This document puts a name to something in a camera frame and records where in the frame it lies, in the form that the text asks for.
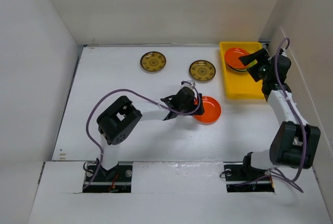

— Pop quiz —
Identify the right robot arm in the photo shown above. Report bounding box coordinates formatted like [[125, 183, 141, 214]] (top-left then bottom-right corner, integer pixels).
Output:
[[239, 49, 321, 179]]

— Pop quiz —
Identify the orange plate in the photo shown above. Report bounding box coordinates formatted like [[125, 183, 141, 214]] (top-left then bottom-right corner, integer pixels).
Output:
[[193, 96, 222, 125], [224, 47, 250, 70]]

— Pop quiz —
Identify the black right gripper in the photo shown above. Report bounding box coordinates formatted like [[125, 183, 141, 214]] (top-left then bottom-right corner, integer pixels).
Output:
[[239, 48, 273, 82]]

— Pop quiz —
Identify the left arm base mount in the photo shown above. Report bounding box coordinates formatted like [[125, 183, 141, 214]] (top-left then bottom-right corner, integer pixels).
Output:
[[82, 159, 133, 193]]

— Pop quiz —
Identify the yellow plastic bin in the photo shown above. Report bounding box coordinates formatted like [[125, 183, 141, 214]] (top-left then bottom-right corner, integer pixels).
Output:
[[219, 42, 264, 99]]

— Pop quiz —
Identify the black plate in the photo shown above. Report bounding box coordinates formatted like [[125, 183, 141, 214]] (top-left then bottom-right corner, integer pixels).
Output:
[[228, 65, 247, 73]]

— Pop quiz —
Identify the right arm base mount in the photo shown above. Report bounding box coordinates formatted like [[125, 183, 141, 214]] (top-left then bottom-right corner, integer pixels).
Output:
[[220, 152, 275, 193]]

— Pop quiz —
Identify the yellow patterned plate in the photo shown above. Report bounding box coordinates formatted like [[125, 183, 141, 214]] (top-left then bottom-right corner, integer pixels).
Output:
[[139, 51, 167, 73], [189, 60, 216, 82]]

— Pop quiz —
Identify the yellow patterned plate right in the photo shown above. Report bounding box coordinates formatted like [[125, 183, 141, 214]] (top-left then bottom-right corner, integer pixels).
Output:
[[189, 60, 216, 82]]

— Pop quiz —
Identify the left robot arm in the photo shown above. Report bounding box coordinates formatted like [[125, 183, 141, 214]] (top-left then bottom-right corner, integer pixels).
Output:
[[97, 85, 204, 181]]

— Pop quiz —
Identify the yellow patterned plate left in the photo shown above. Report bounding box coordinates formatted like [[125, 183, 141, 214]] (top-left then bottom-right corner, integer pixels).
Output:
[[139, 51, 167, 73]]

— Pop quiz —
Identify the green plate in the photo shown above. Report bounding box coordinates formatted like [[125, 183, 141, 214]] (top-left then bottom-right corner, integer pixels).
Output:
[[242, 60, 257, 69]]

